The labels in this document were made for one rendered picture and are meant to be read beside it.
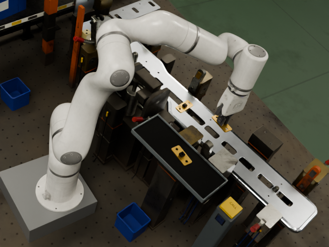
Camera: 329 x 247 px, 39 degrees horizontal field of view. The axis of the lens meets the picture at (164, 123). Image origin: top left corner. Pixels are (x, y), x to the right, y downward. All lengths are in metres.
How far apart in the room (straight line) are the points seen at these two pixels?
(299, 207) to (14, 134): 1.28
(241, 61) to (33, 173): 0.97
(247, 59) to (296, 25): 3.37
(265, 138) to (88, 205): 0.80
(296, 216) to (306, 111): 2.11
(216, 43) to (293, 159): 1.25
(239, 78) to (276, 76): 2.58
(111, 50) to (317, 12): 4.04
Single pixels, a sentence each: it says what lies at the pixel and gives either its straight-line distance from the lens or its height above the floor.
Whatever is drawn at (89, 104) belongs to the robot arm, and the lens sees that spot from 1.48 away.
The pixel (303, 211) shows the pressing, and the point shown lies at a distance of 1.98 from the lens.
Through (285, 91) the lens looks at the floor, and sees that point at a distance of 4.04.
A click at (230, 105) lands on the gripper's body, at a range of 1.62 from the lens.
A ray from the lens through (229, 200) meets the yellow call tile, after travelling 1.65.
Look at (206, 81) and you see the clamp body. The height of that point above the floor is 1.04.
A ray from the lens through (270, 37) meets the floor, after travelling 4.54.
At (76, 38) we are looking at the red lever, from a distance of 2.04.
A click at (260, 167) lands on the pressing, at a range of 2.01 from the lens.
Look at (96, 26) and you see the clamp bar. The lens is 2.06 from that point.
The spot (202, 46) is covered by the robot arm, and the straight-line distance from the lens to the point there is 1.40.
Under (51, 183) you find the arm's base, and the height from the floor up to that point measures 0.92.
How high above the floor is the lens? 2.46
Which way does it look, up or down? 47 degrees down
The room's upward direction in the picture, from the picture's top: 21 degrees clockwise
